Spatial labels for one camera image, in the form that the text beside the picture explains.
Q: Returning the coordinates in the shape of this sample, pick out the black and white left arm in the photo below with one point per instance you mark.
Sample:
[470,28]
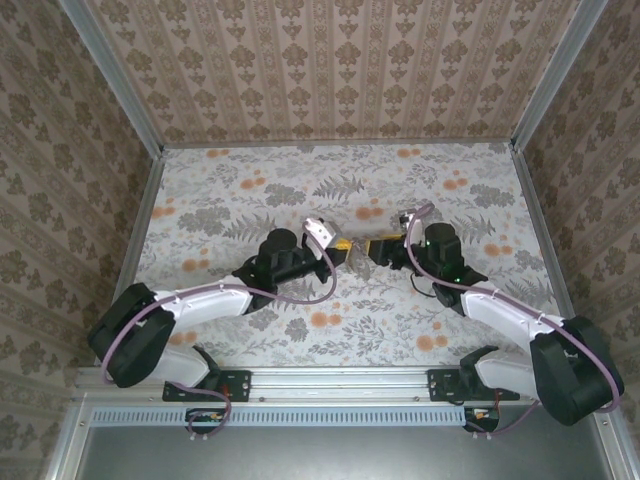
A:
[135,340]

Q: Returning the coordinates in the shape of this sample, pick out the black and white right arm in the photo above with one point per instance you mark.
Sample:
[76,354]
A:
[575,370]

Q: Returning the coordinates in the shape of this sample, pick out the floral patterned table cover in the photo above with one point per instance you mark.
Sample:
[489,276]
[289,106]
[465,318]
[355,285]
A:
[300,325]

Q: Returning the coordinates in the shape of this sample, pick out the black controller board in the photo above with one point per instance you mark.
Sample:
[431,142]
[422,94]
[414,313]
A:
[482,420]
[205,420]

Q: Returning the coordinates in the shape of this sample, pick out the grey metal sheet panel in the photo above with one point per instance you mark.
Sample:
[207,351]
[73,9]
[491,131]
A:
[340,455]

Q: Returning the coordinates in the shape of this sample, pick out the aluminium side rail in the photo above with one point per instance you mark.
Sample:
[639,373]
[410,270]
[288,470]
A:
[545,225]
[135,240]

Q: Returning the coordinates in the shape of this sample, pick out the long aluminium frame rail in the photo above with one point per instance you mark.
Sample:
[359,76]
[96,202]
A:
[340,382]

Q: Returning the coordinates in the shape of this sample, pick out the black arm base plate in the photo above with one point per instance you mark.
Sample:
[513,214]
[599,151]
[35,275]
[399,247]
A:
[235,385]
[442,385]

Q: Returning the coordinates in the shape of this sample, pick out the aluminium corner post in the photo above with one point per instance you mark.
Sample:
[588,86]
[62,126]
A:
[115,80]
[550,75]

